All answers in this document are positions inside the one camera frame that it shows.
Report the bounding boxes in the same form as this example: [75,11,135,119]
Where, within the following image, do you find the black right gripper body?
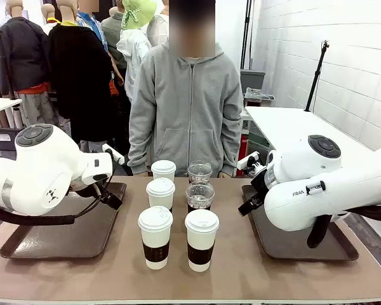
[250,170,271,200]

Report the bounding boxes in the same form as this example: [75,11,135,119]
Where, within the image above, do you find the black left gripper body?
[70,182,110,200]

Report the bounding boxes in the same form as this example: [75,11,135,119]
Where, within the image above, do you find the white lidded paper coffee cup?
[137,205,174,271]
[145,177,176,212]
[150,159,177,182]
[184,208,220,273]

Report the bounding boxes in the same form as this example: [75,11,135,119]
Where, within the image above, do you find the clear dome-lid iced coffee cup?
[187,159,213,185]
[185,182,215,214]

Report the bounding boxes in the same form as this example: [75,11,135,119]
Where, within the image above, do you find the person's right forearm grey sleeve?
[128,123,154,175]

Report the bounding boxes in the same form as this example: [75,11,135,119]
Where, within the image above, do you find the person's left forearm grey sleeve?
[220,123,244,177]

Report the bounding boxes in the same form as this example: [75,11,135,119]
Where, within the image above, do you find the brown plastic serving tray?
[0,181,128,260]
[241,184,360,262]

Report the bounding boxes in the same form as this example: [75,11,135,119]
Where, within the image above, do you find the red box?
[237,133,250,177]

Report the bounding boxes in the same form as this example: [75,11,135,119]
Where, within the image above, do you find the green box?
[246,126,271,151]

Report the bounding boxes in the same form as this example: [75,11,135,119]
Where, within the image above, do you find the large white table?
[244,106,381,166]

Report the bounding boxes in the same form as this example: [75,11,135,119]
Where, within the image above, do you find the folded grey cloth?
[243,86,276,102]

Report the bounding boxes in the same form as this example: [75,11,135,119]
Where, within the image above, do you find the dark storage box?
[0,126,19,152]

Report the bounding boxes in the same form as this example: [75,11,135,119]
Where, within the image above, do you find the grey plastic bin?
[239,69,266,95]

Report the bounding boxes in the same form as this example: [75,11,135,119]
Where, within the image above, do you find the white paper rolls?
[0,106,25,130]

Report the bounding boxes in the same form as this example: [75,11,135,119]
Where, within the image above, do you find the person in grey hoodie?
[128,0,244,178]

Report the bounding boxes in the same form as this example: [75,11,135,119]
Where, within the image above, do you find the black coat mannequin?
[48,0,114,153]

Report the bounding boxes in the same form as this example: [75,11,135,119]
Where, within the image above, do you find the black tripod stand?
[304,39,331,112]

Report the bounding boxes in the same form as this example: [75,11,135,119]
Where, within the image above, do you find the small white side table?
[0,97,23,117]

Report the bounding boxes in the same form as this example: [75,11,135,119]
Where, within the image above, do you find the white jacket mannequin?
[116,27,153,102]

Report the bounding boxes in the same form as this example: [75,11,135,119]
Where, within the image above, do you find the dark jacket khaki trousers mannequin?
[0,0,57,126]

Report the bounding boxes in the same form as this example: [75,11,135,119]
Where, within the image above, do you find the black light stand poles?
[239,0,255,71]

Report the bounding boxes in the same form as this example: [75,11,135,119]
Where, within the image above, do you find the grey-green jacket mannequin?
[100,6,128,71]

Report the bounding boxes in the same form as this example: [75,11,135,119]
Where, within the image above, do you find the blue patterned shirt figure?
[75,0,120,98]

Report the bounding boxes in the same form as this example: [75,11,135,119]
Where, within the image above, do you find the white checked shirt mannequin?
[145,12,170,48]

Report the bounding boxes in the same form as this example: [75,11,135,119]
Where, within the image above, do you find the yellow collar mannequin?
[40,3,62,36]

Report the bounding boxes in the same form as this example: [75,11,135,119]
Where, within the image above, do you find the green bucket hat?
[121,0,157,31]

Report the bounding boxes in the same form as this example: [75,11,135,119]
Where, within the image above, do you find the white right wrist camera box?
[237,151,262,172]

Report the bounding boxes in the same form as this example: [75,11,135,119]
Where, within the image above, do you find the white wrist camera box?
[237,151,262,172]
[102,143,125,165]

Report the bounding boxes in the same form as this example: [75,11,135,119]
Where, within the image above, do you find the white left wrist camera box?
[102,143,125,165]

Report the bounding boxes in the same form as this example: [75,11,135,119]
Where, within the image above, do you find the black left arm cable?
[0,180,115,227]

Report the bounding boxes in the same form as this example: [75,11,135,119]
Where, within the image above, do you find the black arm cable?
[306,203,381,249]
[0,180,115,227]

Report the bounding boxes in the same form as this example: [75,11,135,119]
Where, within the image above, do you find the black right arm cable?
[306,203,381,249]

